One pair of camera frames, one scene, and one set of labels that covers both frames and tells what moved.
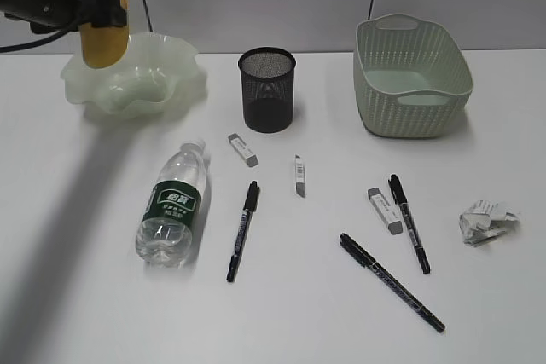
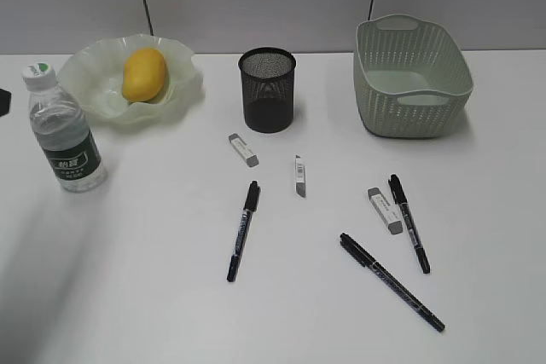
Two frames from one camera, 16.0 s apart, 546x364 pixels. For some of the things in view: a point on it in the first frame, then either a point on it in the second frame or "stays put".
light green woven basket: (411, 77) stays put
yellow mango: (105, 46) -> (143, 74)
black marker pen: (401, 199) stays put
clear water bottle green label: (165, 234) -> (61, 129)
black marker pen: (250, 207) stays put
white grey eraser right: (389, 216) stays put
